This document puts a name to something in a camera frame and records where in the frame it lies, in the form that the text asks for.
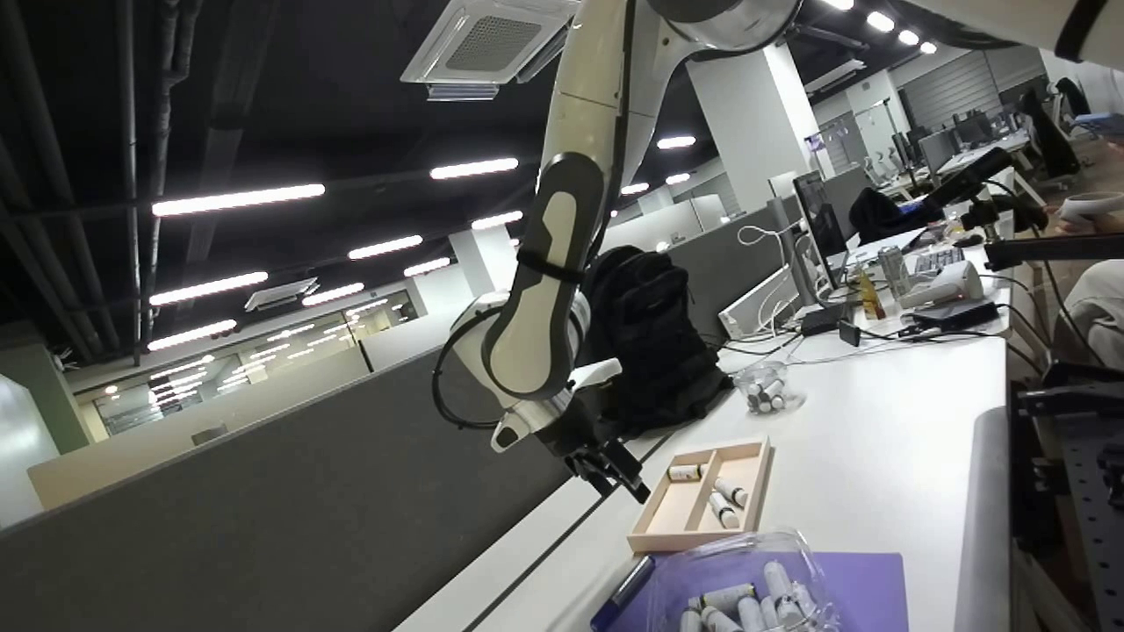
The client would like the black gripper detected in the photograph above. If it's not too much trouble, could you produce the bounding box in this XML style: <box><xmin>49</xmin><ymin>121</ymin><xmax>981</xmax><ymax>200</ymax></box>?
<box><xmin>536</xmin><ymin>390</ymin><xmax>652</xmax><ymax>509</ymax></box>

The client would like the blue marker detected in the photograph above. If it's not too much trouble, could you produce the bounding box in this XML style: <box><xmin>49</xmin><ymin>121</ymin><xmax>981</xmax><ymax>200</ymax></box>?
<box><xmin>591</xmin><ymin>556</ymin><xmax>661</xmax><ymax>632</ymax></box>

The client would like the wooden compartment tray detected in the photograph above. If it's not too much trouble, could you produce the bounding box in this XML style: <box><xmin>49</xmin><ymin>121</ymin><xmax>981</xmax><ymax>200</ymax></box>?
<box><xmin>625</xmin><ymin>435</ymin><xmax>775</xmax><ymax>559</ymax></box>

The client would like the white marker in container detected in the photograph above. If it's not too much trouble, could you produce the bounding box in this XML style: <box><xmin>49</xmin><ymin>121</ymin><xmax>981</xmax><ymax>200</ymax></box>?
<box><xmin>699</xmin><ymin>581</ymin><xmax>757</xmax><ymax>614</ymax></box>
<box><xmin>762</xmin><ymin>559</ymin><xmax>801</xmax><ymax>609</ymax></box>

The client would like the black backpack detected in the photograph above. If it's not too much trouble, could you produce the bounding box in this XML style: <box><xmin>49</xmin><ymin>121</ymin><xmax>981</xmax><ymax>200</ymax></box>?
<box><xmin>575</xmin><ymin>242</ymin><xmax>737</xmax><ymax>433</ymax></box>

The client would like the white small parts pile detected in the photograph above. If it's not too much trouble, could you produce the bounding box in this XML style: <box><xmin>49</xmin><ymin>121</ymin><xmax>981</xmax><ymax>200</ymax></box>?
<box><xmin>674</xmin><ymin>531</ymin><xmax>843</xmax><ymax>632</ymax></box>

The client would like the purple mat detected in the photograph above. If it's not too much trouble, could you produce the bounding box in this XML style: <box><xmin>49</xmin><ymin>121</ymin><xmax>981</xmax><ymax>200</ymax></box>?
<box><xmin>608</xmin><ymin>550</ymin><xmax>912</xmax><ymax>632</ymax></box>

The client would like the computer monitor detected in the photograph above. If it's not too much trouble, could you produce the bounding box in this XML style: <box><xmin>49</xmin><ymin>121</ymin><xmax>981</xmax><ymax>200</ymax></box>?
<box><xmin>782</xmin><ymin>172</ymin><xmax>851</xmax><ymax>308</ymax></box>

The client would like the long ceiling light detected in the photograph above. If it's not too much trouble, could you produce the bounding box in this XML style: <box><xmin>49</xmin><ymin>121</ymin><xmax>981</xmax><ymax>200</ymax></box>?
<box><xmin>147</xmin><ymin>179</ymin><xmax>329</xmax><ymax>221</ymax></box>
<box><xmin>143</xmin><ymin>268</ymin><xmax>273</xmax><ymax>312</ymax></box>
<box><xmin>343</xmin><ymin>231</ymin><xmax>430</xmax><ymax>268</ymax></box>
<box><xmin>424</xmin><ymin>153</ymin><xmax>522</xmax><ymax>185</ymax></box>

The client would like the grey desk partition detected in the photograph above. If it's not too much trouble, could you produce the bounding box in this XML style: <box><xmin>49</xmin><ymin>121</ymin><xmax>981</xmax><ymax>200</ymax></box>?
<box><xmin>0</xmin><ymin>336</ymin><xmax>591</xmax><ymax>632</ymax></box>

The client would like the white desk device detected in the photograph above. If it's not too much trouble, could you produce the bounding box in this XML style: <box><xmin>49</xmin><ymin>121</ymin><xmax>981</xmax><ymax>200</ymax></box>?
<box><xmin>894</xmin><ymin>242</ymin><xmax>992</xmax><ymax>317</ymax></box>

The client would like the ceiling air conditioner unit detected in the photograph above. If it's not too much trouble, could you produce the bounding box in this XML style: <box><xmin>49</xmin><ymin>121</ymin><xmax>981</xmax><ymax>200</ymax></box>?
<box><xmin>397</xmin><ymin>0</ymin><xmax>586</xmax><ymax>107</ymax></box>

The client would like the black horizontal stand bar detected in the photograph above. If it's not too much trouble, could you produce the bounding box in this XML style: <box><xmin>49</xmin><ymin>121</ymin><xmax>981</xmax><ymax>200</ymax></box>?
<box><xmin>981</xmin><ymin>229</ymin><xmax>1124</xmax><ymax>273</ymax></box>

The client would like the seated person in white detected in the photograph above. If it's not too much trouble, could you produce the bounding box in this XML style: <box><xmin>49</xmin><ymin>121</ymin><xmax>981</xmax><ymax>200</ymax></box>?
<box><xmin>1050</xmin><ymin>191</ymin><xmax>1124</xmax><ymax>369</ymax></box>

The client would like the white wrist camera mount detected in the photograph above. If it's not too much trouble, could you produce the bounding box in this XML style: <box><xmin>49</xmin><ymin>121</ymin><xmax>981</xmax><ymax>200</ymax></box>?
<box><xmin>483</xmin><ymin>353</ymin><xmax>629</xmax><ymax>456</ymax></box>

